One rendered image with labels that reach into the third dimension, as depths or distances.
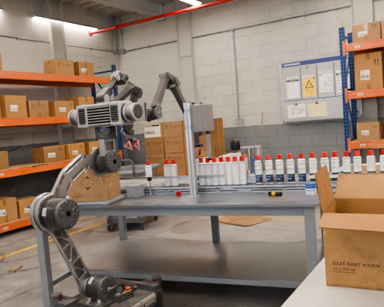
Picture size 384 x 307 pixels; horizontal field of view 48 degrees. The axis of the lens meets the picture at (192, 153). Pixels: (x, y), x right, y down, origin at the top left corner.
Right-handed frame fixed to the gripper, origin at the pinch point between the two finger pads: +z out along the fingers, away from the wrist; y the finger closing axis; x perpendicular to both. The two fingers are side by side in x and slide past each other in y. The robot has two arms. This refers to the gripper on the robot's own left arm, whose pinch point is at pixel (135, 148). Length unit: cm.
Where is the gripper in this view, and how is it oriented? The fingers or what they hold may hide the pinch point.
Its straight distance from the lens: 360.1
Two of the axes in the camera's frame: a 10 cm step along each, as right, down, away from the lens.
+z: 6.0, 7.5, -2.8
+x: -6.2, 6.5, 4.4
